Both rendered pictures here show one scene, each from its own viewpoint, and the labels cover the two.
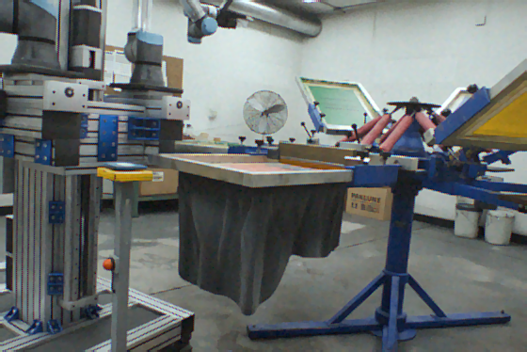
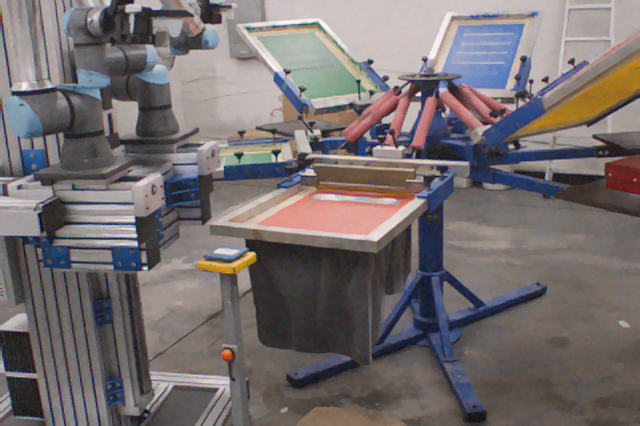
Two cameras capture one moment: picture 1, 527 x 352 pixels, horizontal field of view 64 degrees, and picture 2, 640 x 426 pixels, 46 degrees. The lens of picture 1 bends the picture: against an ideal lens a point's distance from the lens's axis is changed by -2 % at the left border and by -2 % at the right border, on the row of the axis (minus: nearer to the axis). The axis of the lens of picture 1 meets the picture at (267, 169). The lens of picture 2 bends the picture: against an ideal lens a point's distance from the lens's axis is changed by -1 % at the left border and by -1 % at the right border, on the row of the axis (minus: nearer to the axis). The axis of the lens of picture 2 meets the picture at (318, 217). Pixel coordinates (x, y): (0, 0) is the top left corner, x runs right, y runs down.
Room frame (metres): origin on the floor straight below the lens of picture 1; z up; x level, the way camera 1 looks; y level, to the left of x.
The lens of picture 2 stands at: (-0.76, 0.87, 1.68)
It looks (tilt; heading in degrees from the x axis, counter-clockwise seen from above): 16 degrees down; 341
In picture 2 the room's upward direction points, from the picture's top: 3 degrees counter-clockwise
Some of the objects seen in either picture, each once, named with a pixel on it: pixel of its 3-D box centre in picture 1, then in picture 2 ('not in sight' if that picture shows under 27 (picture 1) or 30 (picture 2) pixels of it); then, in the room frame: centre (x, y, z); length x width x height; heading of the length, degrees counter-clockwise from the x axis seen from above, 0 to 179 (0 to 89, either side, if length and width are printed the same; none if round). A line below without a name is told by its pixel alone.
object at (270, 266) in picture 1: (302, 239); (391, 278); (1.47, -0.14, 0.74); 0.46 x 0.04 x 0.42; 135
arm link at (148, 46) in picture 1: (149, 47); (151, 84); (1.88, 0.55, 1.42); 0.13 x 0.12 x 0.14; 34
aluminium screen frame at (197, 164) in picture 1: (277, 167); (340, 204); (1.66, -0.04, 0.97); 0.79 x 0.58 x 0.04; 135
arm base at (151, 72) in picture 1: (148, 74); (156, 118); (1.87, 0.55, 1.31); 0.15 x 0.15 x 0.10
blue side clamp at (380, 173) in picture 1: (372, 173); (436, 192); (1.63, -0.40, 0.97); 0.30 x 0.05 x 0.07; 135
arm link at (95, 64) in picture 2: not in sight; (97, 64); (1.17, 0.76, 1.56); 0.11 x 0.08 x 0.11; 122
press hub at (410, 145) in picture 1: (402, 216); (430, 207); (2.40, -0.78, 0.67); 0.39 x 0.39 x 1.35
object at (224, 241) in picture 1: (213, 235); (307, 296); (1.45, 0.17, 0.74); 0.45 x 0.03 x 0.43; 45
